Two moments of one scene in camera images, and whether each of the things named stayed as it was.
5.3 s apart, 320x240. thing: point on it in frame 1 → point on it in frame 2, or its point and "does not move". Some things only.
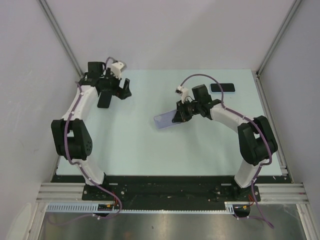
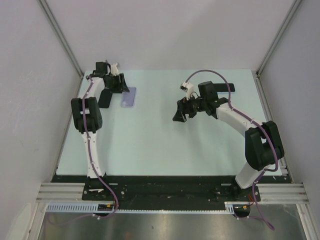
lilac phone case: x=165 y=120 → x=128 y=98
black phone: x=227 y=87 does not move
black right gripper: x=181 y=115 does not move
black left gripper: x=124 y=92 does not move
